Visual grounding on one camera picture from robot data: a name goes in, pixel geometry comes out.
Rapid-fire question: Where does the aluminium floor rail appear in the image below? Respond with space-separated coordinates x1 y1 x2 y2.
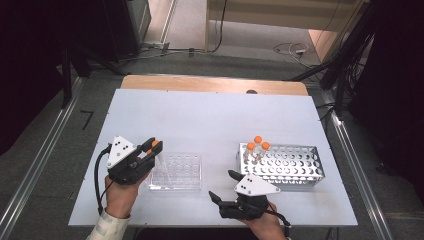
321 89 395 240
0 76 84 234

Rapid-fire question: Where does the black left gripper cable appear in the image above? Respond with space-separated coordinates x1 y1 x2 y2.
94 143 113 215

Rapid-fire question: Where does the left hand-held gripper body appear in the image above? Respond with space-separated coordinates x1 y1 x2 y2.
105 135 157 186

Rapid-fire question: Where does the dark grey cabinet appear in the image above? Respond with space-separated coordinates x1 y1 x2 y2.
103 0 152 64

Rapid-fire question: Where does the clear acrylic tube rack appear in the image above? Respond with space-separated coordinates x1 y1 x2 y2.
147 152 203 192

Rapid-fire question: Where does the metal tube rack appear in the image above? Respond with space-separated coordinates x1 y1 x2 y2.
235 142 326 193

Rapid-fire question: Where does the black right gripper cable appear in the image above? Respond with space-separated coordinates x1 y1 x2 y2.
256 203 293 239

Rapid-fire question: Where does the person's right hand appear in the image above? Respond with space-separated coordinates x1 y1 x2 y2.
241 201 288 240

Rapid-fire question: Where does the person's left hand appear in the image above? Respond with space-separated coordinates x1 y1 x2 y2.
104 171 151 219

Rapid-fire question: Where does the white floor cable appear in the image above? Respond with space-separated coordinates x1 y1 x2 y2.
273 41 310 60

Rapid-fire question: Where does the black hanging cable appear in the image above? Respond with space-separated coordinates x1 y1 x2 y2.
206 0 229 54

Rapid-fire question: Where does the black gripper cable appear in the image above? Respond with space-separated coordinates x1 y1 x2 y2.
256 203 293 239
94 143 113 215

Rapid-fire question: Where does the black stand with cables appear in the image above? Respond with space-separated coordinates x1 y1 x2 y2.
289 4 376 116

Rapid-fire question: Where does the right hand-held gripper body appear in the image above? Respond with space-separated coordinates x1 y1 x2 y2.
218 172 282 222

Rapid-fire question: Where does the black metal stand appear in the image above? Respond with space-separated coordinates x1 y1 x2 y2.
60 44 74 108

